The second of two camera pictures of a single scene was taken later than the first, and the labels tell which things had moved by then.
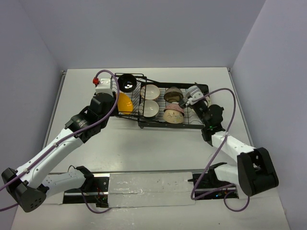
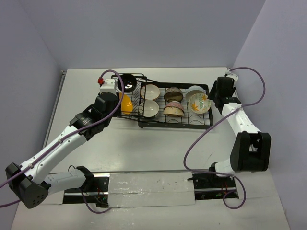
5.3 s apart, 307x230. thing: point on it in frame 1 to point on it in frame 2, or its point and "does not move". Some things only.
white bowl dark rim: [148, 108] does not move
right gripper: [183, 103] to [212, 95]
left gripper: [114, 105] does not move
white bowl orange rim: [149, 92] does not move
